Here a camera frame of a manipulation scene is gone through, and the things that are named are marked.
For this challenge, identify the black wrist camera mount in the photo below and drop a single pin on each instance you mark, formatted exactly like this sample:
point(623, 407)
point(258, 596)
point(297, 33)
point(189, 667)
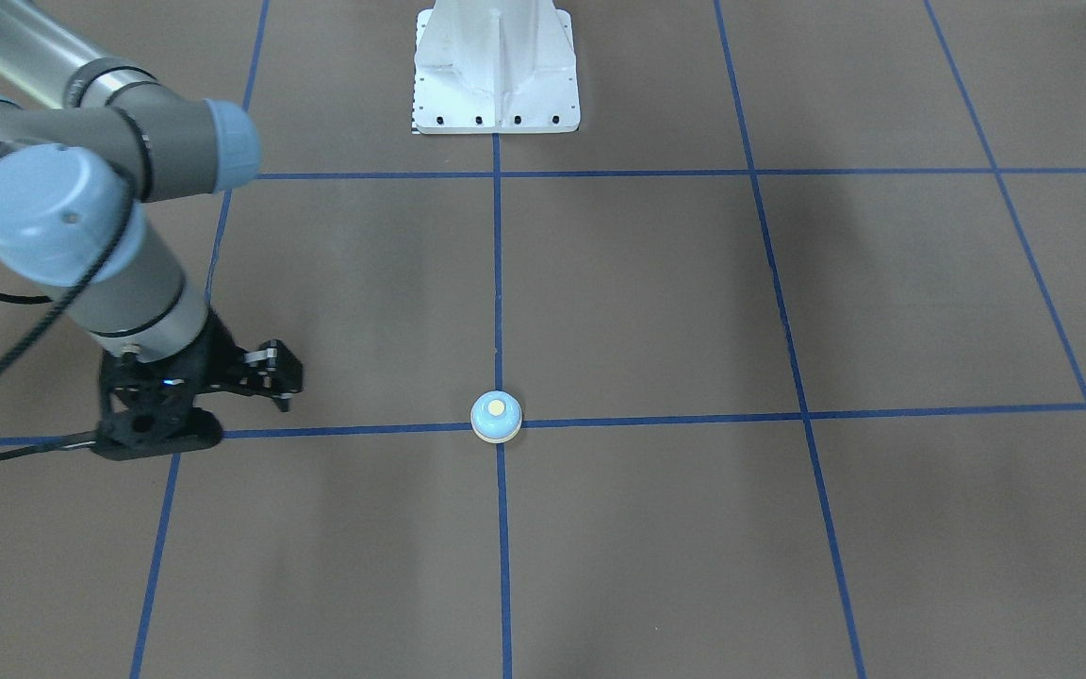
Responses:
point(152, 420)

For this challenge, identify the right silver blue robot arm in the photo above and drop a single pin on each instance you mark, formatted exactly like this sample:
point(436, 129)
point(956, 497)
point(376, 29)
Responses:
point(75, 177)

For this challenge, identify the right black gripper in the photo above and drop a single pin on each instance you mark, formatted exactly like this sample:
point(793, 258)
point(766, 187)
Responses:
point(219, 362)

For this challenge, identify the white camera stand pedestal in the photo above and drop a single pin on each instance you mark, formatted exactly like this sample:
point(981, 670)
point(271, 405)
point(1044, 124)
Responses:
point(495, 67)

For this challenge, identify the light blue call bell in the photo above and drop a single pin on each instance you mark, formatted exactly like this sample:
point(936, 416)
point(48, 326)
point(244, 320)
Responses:
point(496, 417)

